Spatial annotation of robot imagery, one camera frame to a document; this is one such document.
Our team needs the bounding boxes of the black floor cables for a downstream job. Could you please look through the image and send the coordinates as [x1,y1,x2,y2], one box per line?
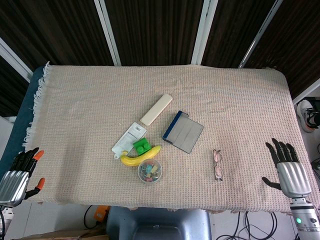
[216,211,300,240]

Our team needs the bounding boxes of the clear jar of binder clips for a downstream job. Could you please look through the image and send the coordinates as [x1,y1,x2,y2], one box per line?
[137,158,164,185]

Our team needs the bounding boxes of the brown cardboard box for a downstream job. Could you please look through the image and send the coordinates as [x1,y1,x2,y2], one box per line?
[9,227,108,240]

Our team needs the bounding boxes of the orange device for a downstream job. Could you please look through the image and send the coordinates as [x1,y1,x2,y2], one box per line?
[94,205,111,223]

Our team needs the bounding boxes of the long beige pencil case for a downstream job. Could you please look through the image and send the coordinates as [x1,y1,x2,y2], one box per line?
[139,93,173,127]

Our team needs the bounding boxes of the black looped cable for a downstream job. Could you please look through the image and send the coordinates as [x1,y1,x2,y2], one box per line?
[83,205,101,230]

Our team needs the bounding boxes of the dark blue glasses case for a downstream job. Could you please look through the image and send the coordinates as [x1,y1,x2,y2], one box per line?
[162,110,205,154]

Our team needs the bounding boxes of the white product packaging card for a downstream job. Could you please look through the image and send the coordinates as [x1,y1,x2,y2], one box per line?
[111,122,148,160]

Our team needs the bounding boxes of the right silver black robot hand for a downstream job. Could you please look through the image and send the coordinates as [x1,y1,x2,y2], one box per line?
[261,138,313,199]

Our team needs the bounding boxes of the green toy brick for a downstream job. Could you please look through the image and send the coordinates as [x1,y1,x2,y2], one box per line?
[132,137,152,155]

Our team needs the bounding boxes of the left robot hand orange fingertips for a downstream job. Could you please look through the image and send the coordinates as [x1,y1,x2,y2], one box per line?
[0,147,46,208]

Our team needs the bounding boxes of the beige woven tablecloth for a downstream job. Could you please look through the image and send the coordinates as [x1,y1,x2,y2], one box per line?
[21,61,316,215]

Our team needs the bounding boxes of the thin-framed eyeglasses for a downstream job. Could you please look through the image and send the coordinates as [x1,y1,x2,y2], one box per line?
[212,149,224,182]

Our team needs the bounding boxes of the yellow toy banana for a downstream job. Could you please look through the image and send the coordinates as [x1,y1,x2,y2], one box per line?
[120,145,162,167]

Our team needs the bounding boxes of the grey-blue robot torso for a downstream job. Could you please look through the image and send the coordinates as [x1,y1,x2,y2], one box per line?
[106,206,213,240]

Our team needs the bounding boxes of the white sneaker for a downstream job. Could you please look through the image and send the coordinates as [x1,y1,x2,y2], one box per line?
[296,99,320,133]

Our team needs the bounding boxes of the white frame post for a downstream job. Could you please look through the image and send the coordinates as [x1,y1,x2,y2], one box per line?
[94,0,123,67]
[191,0,219,66]
[238,0,284,69]
[0,37,34,83]
[292,78,320,105]

